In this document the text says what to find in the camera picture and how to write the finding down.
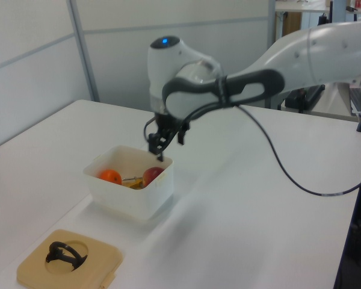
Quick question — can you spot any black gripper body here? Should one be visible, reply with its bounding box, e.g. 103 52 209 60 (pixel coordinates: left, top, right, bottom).
154 111 182 135

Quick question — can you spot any red apple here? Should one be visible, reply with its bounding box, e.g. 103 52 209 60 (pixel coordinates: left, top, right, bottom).
142 167 165 187

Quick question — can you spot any orange tangerine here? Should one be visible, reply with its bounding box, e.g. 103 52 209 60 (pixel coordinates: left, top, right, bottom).
99 169 123 185

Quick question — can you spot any white plastic container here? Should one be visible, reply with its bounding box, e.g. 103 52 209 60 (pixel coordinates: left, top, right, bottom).
82 145 174 223

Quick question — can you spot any orange C-clamp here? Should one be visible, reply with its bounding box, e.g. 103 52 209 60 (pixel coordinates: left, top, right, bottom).
122 175 144 190

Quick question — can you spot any grey office partition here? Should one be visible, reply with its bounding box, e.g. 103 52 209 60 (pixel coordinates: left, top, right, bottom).
0 0 100 151
69 0 277 113

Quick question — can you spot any wooden office desk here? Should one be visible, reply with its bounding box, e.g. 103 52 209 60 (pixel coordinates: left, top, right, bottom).
275 0 361 40

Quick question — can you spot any beige plastic lid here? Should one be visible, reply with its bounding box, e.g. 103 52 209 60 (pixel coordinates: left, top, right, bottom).
16 229 123 289

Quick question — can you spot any black lid handle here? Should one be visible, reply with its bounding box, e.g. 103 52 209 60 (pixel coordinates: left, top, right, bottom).
45 241 88 272

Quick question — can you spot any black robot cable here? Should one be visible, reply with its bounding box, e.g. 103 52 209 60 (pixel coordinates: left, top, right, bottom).
143 102 361 198

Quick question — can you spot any black frame post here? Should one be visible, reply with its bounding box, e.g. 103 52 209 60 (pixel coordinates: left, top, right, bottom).
333 129 361 289

